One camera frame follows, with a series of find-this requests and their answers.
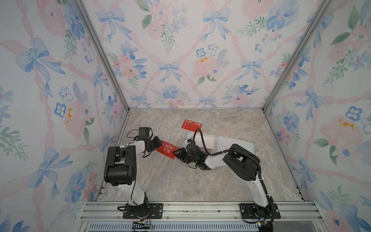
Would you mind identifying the aluminium corner post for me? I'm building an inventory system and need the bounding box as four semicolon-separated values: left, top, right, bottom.
262;0;333;113
72;0;129;114

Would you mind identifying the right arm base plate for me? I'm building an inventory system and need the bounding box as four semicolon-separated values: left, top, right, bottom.
239;203;281;220

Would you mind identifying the left aluminium corner post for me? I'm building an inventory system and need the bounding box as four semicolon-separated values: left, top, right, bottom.
72;0;129;114

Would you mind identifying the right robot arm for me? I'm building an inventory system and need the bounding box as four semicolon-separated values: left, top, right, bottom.
173;129;275;221

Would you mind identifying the right aluminium corner post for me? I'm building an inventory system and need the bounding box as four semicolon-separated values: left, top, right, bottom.
262;0;333;113

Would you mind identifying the red card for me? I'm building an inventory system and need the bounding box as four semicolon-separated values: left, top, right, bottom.
181;119;203;132
156;141;180;159

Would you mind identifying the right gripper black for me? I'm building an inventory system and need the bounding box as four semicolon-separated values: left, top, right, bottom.
172;147;198;164

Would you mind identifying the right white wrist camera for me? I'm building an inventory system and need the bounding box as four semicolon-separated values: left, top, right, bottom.
185;139;194;147

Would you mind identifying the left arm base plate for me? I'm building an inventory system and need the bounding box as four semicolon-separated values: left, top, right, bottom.
118;203;163;219

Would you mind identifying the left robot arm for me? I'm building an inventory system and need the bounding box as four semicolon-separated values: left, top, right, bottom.
104;127;163;220

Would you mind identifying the aluminium front rail frame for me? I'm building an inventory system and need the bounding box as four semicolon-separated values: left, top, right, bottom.
75;202;329;232

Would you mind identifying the cream card inside album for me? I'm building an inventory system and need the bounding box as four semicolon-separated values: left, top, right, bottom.
195;134;217;150

